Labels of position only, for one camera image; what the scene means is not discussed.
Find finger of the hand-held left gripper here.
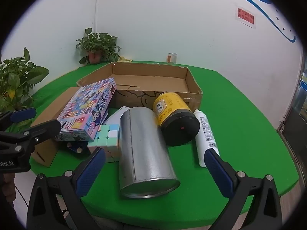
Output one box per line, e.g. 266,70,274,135
0,119,61,154
0,108,37,131

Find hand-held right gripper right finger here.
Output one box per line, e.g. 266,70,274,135
204,149,283,230

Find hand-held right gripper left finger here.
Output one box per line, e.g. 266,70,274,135
26,147,106,230

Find small cardboard box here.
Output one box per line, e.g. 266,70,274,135
30,86,81,168

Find pastel puzzle cube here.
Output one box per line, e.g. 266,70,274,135
87,124,120,163

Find white spray bottle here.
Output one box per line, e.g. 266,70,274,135
193,109,220,168

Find colourful printed game box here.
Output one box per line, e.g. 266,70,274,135
55,77,117,142

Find silver metal tin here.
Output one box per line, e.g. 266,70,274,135
119,106,181,199

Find white rounded plastic device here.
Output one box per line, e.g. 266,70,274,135
106,106,131,126

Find yellow-labelled jar with black lid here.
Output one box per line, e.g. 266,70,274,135
153,92,201,146

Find large cardboard box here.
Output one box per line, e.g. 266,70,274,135
76,62,203,112

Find blue tape dispenser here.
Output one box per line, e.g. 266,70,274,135
58,140,92,159

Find large leafy plant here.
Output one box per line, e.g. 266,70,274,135
0,47,50,127

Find green felt tablecloth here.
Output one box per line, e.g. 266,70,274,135
29,61,300,223

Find small potted plant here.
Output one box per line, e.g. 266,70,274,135
75,27,121,65

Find glass door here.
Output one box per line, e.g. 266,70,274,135
276,50,307,163

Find red wall sign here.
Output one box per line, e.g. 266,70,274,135
234,3,257,29

